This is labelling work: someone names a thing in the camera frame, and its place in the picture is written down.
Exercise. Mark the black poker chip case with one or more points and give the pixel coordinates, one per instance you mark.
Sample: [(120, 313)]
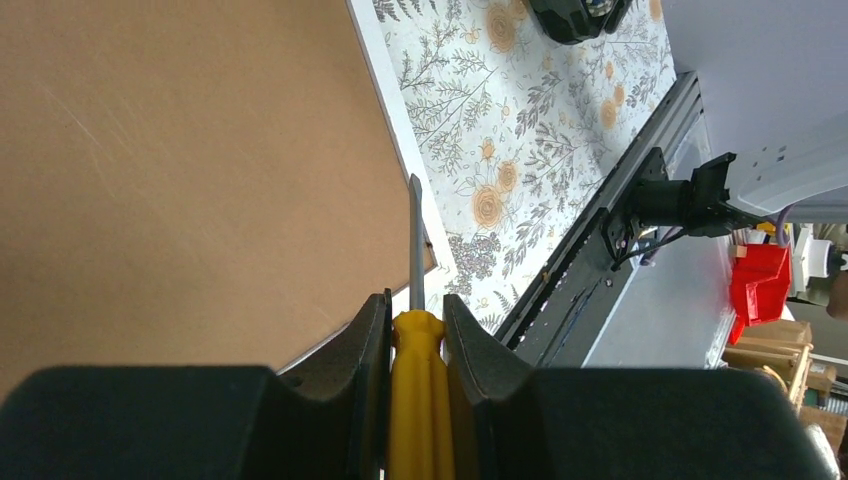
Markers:
[(570, 22)]

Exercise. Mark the floral patterned table mat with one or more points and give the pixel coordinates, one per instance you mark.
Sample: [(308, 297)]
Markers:
[(516, 131)]

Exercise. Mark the yellow handled screwdriver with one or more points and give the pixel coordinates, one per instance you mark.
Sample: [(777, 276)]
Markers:
[(420, 443)]

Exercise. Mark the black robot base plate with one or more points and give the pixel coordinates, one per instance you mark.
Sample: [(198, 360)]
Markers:
[(558, 319)]

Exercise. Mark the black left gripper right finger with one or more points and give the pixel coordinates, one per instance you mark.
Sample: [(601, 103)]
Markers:
[(514, 421)]

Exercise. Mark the white picture frame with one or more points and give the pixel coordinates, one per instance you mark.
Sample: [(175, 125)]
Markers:
[(190, 182)]

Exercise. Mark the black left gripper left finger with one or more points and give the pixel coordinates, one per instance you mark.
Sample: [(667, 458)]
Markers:
[(325, 418)]

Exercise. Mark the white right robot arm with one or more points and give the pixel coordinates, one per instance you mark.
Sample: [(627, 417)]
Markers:
[(739, 190)]

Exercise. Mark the aluminium front rail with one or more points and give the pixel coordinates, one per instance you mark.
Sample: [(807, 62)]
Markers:
[(667, 126)]

